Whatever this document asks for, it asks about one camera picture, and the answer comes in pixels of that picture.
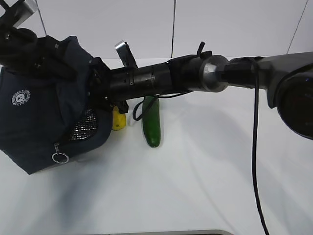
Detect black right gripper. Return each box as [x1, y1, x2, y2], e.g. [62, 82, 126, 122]
[87, 57, 133, 114]

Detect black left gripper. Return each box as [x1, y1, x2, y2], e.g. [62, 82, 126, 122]
[0, 26, 77, 81]

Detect green cucumber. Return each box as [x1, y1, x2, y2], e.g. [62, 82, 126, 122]
[142, 96, 161, 148]

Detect dark navy lunch bag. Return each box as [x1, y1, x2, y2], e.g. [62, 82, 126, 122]
[0, 36, 112, 174]

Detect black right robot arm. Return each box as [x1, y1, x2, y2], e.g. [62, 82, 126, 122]
[88, 48, 313, 139]

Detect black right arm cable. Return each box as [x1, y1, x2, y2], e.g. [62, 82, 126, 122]
[132, 61, 269, 235]

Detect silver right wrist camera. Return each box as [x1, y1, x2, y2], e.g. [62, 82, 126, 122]
[115, 40, 138, 68]

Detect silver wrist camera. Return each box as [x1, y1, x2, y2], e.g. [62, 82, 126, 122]
[0, 0, 38, 27]
[115, 40, 138, 68]

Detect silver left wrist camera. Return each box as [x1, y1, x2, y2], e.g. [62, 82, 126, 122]
[0, 0, 38, 27]

